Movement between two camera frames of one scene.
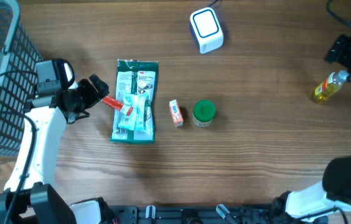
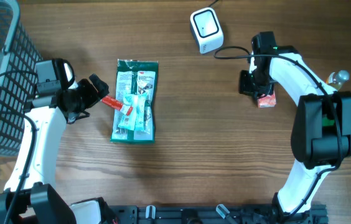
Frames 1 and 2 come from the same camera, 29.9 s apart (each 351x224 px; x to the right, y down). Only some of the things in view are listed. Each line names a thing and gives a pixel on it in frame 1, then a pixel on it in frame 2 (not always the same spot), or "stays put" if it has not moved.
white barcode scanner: [207, 30] stays put
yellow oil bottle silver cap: [330, 85] stays put
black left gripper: [92, 98] stays put
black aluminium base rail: [197, 214] stays put
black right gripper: [339, 50] to [244, 87]
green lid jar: [204, 112] to [327, 122]
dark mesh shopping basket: [6, 74] stays put
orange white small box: [177, 114] to [267, 101]
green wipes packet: [135, 98] stays put
